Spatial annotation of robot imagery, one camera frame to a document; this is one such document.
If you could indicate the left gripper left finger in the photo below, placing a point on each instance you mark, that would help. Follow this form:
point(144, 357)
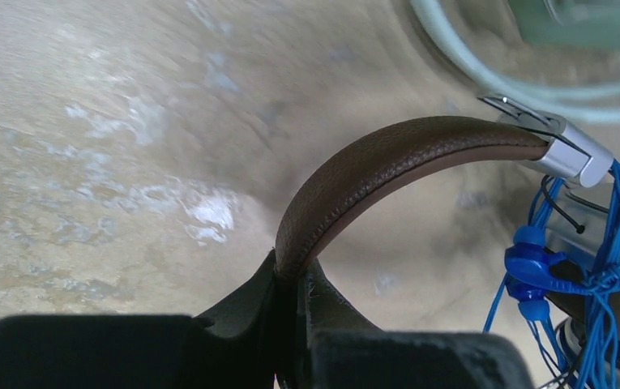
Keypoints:
point(221, 348)

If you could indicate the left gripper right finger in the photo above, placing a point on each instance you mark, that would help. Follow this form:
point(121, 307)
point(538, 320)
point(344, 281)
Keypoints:
point(337, 347)

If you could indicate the brown headphones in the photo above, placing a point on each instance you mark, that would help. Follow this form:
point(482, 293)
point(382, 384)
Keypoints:
point(563, 267)

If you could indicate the mint green headphones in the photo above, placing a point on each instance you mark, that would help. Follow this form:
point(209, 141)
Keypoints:
point(558, 56)

